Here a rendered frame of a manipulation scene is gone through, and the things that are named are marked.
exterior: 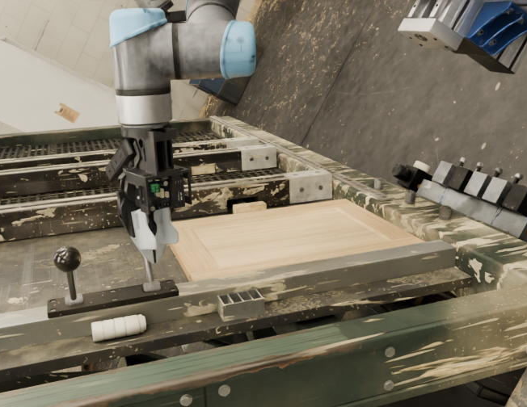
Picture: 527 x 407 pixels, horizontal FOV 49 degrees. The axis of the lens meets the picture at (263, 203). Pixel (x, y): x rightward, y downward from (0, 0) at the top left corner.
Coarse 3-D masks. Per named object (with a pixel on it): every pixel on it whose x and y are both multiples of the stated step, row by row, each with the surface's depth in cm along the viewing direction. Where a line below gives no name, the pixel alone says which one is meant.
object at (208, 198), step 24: (192, 192) 143; (216, 192) 145; (240, 192) 147; (264, 192) 150; (288, 192) 152; (312, 192) 154; (0, 216) 129; (24, 216) 131; (48, 216) 133; (72, 216) 135; (96, 216) 137; (0, 240) 131
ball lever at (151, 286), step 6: (150, 222) 94; (150, 228) 94; (144, 258) 93; (150, 264) 93; (150, 270) 93; (150, 276) 92; (150, 282) 92; (156, 282) 92; (144, 288) 91; (150, 288) 91; (156, 288) 92
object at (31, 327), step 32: (352, 256) 106; (384, 256) 105; (416, 256) 106; (448, 256) 108; (192, 288) 94; (224, 288) 94; (288, 288) 98; (320, 288) 100; (0, 320) 86; (32, 320) 86; (64, 320) 86; (96, 320) 88; (160, 320) 92
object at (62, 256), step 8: (64, 248) 81; (72, 248) 81; (56, 256) 80; (64, 256) 80; (72, 256) 80; (80, 256) 82; (56, 264) 80; (64, 264) 80; (72, 264) 80; (72, 272) 83; (72, 280) 84; (72, 288) 86; (72, 296) 87; (80, 296) 88; (72, 304) 88
